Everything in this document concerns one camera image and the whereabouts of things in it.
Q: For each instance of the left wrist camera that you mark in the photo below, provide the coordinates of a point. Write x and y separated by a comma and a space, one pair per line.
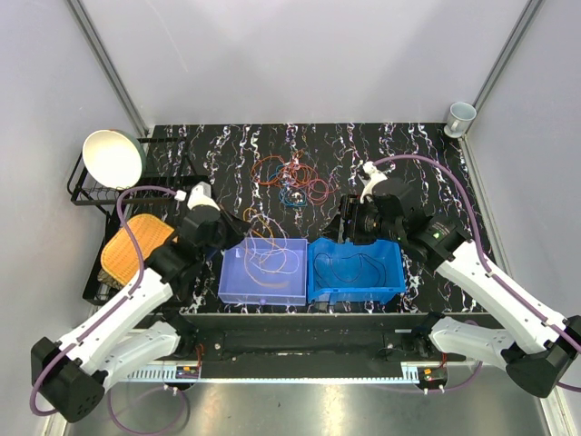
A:
201, 195

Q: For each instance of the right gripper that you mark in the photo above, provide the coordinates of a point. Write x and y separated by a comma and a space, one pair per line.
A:
350, 209

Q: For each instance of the orange woven plate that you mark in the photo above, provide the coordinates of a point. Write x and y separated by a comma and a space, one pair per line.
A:
119, 260

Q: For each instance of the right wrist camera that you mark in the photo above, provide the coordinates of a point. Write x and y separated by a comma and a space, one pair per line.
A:
369, 175

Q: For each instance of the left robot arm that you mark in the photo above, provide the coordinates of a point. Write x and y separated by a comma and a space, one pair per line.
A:
70, 376

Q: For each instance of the purple plastic bin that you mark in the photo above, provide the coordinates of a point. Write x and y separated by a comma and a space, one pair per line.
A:
271, 271

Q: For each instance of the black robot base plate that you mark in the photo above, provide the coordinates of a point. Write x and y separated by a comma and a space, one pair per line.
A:
299, 347

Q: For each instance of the white mug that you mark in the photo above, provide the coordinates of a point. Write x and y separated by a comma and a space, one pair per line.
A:
460, 117

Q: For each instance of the white bowl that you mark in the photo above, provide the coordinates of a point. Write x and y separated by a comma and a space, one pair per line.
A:
114, 158

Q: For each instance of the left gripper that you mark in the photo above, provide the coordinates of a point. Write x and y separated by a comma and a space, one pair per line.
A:
238, 229

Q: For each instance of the blue plastic bin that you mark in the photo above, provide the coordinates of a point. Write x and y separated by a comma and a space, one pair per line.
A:
345, 272

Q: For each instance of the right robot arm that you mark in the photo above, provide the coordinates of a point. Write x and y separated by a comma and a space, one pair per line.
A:
534, 344

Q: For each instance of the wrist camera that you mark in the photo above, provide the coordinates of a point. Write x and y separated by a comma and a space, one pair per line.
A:
369, 175
201, 195

